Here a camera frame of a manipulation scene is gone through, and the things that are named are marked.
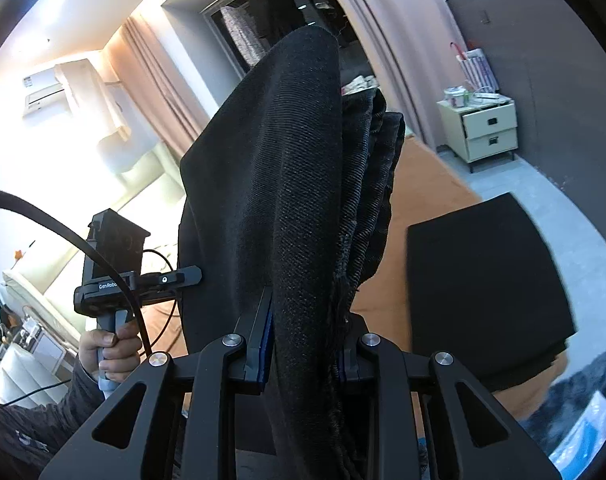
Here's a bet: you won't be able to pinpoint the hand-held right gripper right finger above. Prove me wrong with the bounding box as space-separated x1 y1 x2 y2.
335 332 564 480

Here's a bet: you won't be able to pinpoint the small round tin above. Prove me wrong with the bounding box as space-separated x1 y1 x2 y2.
442 86 471 109

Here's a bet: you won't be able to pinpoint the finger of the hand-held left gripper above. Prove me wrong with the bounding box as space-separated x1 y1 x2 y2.
133 266 204 295

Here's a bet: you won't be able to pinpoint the white patterned pillow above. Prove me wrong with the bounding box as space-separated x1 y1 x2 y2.
342 75 379 96

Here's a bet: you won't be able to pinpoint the white air conditioner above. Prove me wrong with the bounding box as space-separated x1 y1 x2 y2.
22 67 68 118

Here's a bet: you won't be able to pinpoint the person's left hand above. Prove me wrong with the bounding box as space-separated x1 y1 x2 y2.
78 319 144 386

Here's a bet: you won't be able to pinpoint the striped paper bag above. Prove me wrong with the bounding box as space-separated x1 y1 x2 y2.
450 42 499 92

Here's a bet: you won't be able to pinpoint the person's left forearm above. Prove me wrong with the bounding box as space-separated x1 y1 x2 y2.
0 355 106 480

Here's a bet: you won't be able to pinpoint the thin black cable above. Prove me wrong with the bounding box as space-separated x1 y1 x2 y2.
140 247 186 358

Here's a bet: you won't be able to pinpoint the patterned hanging garment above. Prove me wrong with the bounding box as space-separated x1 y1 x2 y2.
220 5 269 68

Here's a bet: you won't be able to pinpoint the light blue cloth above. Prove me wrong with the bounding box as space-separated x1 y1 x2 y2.
547 391 606 467

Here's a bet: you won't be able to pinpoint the folded black pants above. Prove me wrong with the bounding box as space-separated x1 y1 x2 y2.
407 192 579 392

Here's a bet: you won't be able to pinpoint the thick black cable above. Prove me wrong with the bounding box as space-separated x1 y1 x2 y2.
0 186 154 358

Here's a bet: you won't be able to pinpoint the brown bed blanket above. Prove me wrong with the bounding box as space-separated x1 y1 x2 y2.
148 135 571 421

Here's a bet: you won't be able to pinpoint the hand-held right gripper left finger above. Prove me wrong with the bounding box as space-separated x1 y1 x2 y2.
39 287 275 480

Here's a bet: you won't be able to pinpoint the open wardrobe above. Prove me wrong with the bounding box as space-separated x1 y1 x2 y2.
163 0 379 91

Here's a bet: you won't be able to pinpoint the dark hanging clothes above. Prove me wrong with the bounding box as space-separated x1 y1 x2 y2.
245 0 314 56

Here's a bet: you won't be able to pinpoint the dark grey pants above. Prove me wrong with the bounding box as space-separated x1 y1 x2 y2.
178 25 409 480

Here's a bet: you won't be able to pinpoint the cream nightstand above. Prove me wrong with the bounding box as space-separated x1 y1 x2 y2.
436 95 520 175

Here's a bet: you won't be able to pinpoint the pink curtain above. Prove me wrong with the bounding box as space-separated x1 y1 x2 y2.
310 0 446 153
103 14 219 161

